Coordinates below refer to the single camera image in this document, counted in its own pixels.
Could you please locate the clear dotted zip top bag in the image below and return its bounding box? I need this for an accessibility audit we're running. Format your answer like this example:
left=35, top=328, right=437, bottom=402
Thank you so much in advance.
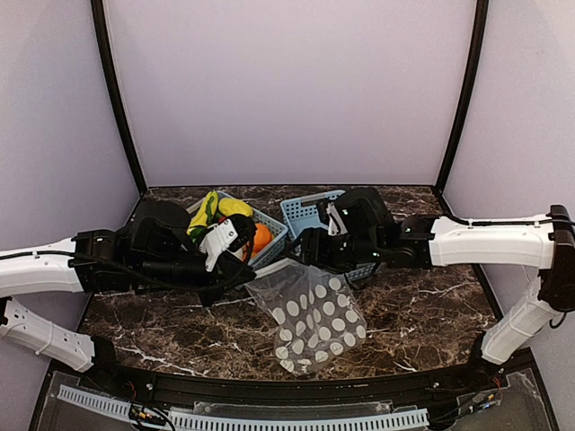
left=245, top=259, right=367, bottom=376

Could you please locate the yellow toy lemon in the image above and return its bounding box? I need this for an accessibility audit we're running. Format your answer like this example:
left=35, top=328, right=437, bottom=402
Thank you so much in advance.
left=218, top=198, right=253, bottom=217

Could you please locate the orange toy fruit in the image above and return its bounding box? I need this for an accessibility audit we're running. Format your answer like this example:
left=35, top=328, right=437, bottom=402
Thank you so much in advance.
left=251, top=223, right=274, bottom=259

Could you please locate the large blue perforated basket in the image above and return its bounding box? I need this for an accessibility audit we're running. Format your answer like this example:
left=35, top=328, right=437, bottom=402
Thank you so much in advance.
left=279, top=189, right=383, bottom=283

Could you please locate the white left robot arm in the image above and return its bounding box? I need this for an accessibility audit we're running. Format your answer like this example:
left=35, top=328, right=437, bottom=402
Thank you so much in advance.
left=1, top=201, right=256, bottom=374

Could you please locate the small blue perforated basket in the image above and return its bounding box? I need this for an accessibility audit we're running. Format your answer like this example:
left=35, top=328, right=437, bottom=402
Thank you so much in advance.
left=216, top=189, right=288, bottom=269

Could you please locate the white slotted cable duct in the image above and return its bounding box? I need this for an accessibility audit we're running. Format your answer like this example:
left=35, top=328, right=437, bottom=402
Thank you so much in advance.
left=57, top=384, right=429, bottom=430

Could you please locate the yellow green toy banana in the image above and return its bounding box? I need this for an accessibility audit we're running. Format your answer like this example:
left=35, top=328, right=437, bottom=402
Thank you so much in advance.
left=187, top=190, right=219, bottom=237

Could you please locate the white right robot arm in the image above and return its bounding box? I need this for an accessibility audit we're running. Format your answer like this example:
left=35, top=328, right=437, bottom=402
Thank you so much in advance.
left=287, top=187, right=574, bottom=368

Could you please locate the black front table rail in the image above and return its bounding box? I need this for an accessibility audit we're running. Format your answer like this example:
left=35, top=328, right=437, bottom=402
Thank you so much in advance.
left=82, top=365, right=492, bottom=406

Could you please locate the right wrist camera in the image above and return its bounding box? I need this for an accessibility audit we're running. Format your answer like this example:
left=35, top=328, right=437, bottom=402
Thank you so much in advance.
left=316, top=199, right=348, bottom=236

